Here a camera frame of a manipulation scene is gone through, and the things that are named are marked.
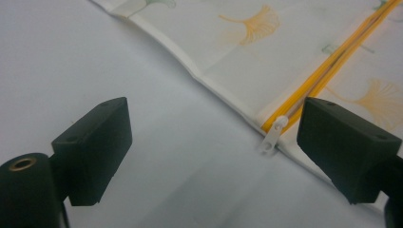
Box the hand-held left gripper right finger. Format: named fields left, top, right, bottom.
left=296, top=96, right=403, bottom=205

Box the white leaf-print zipper pouch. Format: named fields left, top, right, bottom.
left=89, top=0, right=403, bottom=214

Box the white zipper pull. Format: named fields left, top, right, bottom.
left=259, top=115, right=290, bottom=157

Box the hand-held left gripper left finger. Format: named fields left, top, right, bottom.
left=50, top=96, right=133, bottom=207

